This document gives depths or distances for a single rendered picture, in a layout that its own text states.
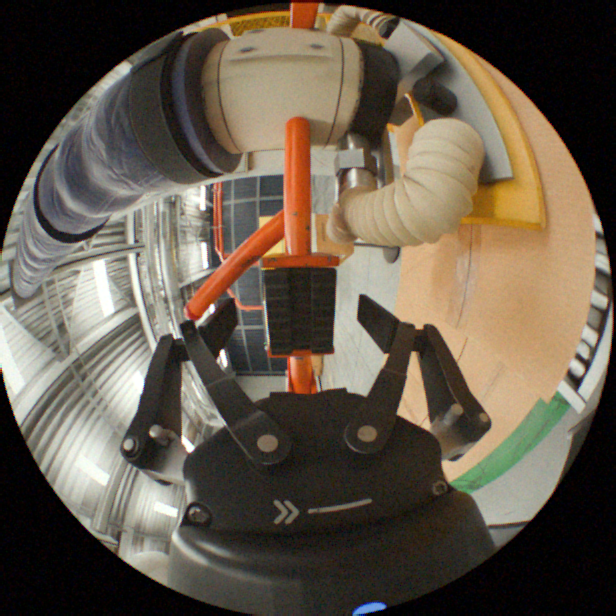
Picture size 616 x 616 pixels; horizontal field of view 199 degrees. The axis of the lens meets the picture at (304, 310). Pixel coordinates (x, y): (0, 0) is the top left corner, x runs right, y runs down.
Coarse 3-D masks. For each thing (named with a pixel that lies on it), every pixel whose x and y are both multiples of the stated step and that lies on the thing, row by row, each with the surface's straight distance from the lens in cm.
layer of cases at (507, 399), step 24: (408, 312) 110; (456, 336) 84; (384, 360) 140; (456, 360) 86; (480, 360) 78; (408, 384) 116; (480, 384) 80; (504, 384) 75; (408, 408) 120; (504, 408) 77; (528, 408) 74; (504, 432) 80; (480, 456) 90
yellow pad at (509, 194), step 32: (384, 32) 28; (448, 64) 21; (480, 64) 21; (416, 96) 17; (448, 96) 17; (480, 96) 17; (480, 128) 15; (512, 128) 15; (512, 160) 14; (480, 192) 14; (512, 192) 13; (480, 224) 15; (512, 224) 13; (544, 224) 13
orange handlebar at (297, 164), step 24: (312, 24) 25; (288, 120) 18; (288, 144) 17; (288, 168) 15; (288, 192) 15; (288, 216) 14; (288, 240) 14; (288, 360) 23; (288, 384) 19; (312, 384) 19
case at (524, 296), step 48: (576, 192) 28; (480, 240) 30; (528, 240) 27; (576, 240) 26; (432, 288) 36; (480, 288) 30; (528, 288) 26; (576, 288) 26; (480, 336) 30; (528, 336) 27; (576, 336) 26; (528, 384) 28
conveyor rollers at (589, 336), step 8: (592, 200) 75; (600, 224) 70; (600, 232) 70; (600, 256) 68; (600, 264) 67; (608, 264) 68; (600, 272) 69; (608, 272) 68; (592, 296) 66; (600, 296) 67; (592, 304) 67; (600, 304) 67; (600, 312) 69; (584, 328) 66; (592, 328) 67; (584, 336) 66; (592, 336) 67; (592, 344) 67; (576, 360) 68; (568, 368) 68; (576, 368) 68; (584, 368) 68; (576, 376) 69
